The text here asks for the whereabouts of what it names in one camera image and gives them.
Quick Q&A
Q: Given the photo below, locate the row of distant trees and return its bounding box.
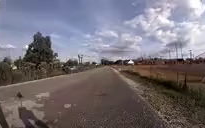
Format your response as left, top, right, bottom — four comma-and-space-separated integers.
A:
100, 58, 125, 66

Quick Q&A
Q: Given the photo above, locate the pair of utility poles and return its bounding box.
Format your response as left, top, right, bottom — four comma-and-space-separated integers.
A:
77, 54, 84, 65

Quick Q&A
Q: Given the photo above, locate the grey asphalt road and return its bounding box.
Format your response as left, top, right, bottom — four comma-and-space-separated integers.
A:
0, 65, 172, 128

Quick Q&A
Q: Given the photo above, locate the tall dark green tree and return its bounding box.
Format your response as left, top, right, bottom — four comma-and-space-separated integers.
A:
22, 31, 59, 68

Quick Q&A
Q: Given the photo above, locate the brown dry field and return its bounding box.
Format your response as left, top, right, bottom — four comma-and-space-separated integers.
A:
113, 63, 205, 84

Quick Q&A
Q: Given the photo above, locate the gravel roadside strip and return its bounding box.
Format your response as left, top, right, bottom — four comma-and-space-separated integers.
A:
110, 66, 205, 128

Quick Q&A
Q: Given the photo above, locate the row of low buildings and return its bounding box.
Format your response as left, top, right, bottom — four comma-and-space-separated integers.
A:
134, 57, 205, 66

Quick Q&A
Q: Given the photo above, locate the row of utility poles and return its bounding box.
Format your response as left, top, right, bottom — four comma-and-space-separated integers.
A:
166, 41, 194, 60

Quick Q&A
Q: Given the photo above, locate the row of tall bushes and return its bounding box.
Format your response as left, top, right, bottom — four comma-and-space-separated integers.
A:
0, 48, 98, 88

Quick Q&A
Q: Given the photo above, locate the green grass strip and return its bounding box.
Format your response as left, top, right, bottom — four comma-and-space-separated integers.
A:
122, 69, 205, 112

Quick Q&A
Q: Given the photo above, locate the wire fence with posts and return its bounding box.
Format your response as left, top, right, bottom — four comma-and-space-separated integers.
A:
146, 64, 205, 90

